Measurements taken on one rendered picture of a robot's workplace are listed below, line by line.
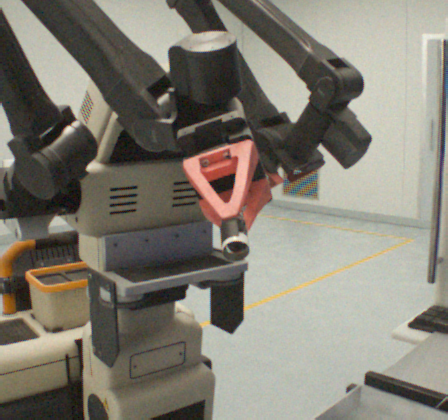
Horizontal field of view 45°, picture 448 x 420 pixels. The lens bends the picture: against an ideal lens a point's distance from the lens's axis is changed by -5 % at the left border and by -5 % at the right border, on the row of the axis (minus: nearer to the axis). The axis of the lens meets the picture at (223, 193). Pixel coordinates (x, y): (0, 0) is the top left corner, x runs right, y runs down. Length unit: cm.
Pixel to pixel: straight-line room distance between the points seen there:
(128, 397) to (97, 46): 64
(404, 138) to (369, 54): 107
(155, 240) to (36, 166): 29
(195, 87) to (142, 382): 65
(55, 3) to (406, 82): 600
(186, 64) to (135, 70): 8
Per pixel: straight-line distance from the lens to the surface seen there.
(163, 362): 109
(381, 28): 671
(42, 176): 78
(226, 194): 53
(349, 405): 83
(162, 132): 61
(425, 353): 106
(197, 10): 111
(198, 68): 56
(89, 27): 64
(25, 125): 78
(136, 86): 62
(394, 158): 658
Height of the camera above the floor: 131
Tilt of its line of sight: 9 degrees down
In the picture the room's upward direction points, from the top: straight up
